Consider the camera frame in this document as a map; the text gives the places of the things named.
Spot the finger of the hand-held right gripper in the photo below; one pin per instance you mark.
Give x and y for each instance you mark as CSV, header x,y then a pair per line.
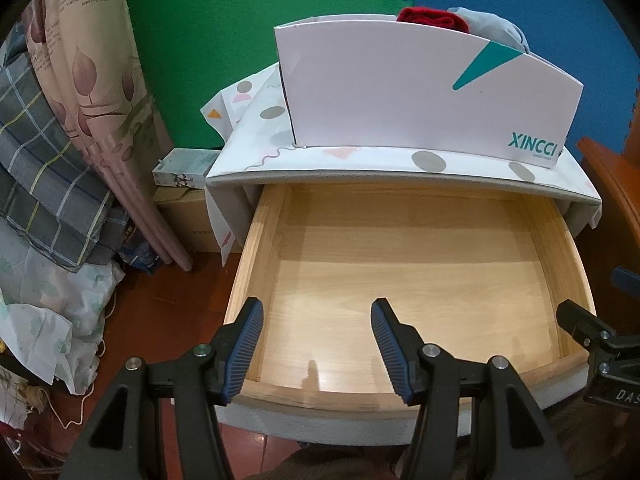
x,y
577,317
627,279

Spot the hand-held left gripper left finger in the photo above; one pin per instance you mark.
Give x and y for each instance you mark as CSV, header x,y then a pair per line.
x,y
245,355

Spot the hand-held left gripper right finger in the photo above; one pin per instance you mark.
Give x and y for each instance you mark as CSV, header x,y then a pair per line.
x,y
390,355

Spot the wooden drawer grey front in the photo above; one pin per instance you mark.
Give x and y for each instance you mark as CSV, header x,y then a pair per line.
x,y
400,270

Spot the white cardboard box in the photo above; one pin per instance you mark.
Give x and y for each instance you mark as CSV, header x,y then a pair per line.
x,y
375,90

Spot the periwinkle blue underwear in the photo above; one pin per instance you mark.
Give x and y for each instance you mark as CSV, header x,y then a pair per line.
x,y
495,27

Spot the red underwear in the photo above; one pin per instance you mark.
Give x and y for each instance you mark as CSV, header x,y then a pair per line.
x,y
430,17

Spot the orange wooden furniture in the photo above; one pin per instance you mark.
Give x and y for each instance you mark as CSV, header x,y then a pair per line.
x,y
615,180

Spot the blue printed packet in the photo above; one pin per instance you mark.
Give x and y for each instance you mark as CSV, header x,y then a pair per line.
x,y
140,255

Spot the brown cardboard box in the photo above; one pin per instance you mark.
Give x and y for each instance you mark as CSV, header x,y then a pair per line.
x,y
185,220

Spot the grey nightstand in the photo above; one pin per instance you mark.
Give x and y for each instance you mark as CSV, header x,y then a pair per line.
x,y
400,187

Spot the small white green carton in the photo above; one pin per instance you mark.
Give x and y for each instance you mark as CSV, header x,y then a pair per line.
x,y
185,167

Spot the white leaf print cloth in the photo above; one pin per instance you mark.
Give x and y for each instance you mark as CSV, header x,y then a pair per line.
x,y
45,310

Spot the white patterned cover sheet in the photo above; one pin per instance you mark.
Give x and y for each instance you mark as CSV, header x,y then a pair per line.
x,y
320,157

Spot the cream lace cloth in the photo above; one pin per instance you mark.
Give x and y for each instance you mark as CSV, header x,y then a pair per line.
x,y
22,390

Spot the blue foam mat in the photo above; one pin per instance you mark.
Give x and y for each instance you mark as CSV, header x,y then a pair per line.
x,y
575,35

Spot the grey plaid cloth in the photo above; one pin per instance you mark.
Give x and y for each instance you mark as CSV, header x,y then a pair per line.
x,y
45,160

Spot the pink floral print cloth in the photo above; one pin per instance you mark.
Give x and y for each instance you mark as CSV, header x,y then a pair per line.
x,y
90,85

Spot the green foam mat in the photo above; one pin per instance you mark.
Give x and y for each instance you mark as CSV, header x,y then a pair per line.
x,y
200,35

